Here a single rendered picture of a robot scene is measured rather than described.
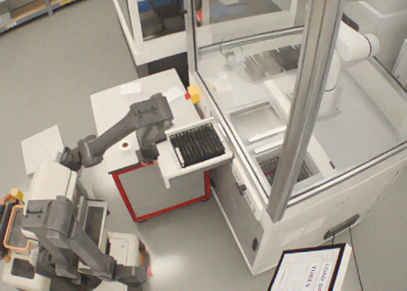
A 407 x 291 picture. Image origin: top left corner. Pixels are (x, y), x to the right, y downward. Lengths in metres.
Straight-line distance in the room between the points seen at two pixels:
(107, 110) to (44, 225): 1.45
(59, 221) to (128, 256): 1.41
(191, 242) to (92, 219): 1.14
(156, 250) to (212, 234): 0.40
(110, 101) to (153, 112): 1.12
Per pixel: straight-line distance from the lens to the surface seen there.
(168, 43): 2.30
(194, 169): 1.67
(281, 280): 1.34
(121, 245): 2.20
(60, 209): 0.80
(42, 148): 2.15
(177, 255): 2.42
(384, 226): 2.77
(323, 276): 1.21
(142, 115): 1.06
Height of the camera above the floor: 2.28
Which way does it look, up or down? 52 degrees down
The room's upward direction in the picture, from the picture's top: 3 degrees counter-clockwise
